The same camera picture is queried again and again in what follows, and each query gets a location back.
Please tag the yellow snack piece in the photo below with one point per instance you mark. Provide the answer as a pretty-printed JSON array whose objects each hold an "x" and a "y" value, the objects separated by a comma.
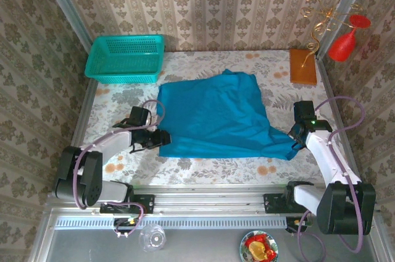
[{"x": 257, "y": 249}]

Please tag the aluminium mounting rail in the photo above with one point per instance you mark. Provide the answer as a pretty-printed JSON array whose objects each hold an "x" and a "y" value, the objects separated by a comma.
[{"x": 210, "y": 201}]

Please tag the red foil snack wrappers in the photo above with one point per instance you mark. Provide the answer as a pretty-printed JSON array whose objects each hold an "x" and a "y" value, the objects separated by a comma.
[{"x": 259, "y": 238}]

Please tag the aluminium side rail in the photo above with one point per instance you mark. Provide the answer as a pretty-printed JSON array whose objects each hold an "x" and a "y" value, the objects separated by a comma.
[
  {"x": 81, "y": 113},
  {"x": 336, "y": 104}
]

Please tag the blue t-shirt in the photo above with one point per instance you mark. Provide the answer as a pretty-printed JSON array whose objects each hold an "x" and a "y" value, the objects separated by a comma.
[{"x": 216, "y": 113}]

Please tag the black connector board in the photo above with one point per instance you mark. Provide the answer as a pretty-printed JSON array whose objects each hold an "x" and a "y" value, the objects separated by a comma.
[
  {"x": 123, "y": 223},
  {"x": 291, "y": 228}
]

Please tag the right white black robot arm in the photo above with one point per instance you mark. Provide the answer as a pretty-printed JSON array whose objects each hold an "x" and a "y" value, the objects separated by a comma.
[{"x": 333, "y": 160}]

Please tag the floral tablecloth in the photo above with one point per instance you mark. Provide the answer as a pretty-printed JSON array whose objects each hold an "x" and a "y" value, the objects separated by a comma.
[{"x": 210, "y": 172}]

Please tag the red wine glass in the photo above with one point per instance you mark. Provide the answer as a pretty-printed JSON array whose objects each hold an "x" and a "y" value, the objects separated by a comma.
[{"x": 341, "y": 47}]

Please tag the teal plastic basket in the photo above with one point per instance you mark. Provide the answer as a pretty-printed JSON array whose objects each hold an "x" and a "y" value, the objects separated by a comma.
[{"x": 123, "y": 55}]

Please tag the clear drinking glass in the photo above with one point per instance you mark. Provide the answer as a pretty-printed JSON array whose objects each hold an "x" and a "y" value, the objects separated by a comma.
[{"x": 155, "y": 238}]

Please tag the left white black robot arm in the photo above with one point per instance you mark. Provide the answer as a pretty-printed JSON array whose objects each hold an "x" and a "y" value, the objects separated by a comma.
[{"x": 111, "y": 144}]

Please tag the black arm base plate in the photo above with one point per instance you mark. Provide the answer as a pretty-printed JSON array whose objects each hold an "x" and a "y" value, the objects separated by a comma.
[
  {"x": 271, "y": 203},
  {"x": 146, "y": 203}
]

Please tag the brown wooden base board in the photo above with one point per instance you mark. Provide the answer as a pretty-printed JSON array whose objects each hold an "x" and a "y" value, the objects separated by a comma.
[{"x": 302, "y": 73}]

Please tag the floral rimmed plate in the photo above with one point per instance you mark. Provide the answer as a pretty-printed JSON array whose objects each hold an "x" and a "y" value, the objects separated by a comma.
[{"x": 243, "y": 252}]

